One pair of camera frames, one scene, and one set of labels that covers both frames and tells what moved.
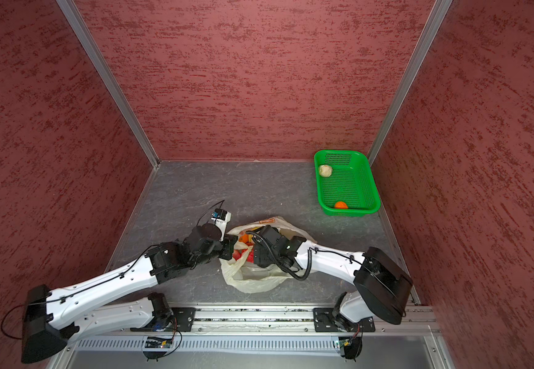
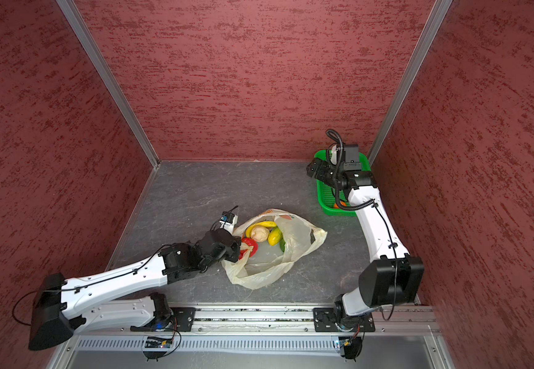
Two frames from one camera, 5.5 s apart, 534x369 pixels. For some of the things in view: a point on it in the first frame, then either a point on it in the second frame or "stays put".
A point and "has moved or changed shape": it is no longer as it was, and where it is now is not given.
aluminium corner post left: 81,32 stays put
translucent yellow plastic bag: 252,277 has moved or changed shape
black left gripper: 228,242 stays put
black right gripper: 264,254 to 322,164
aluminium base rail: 295,320 stays put
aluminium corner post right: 438,14 stays put
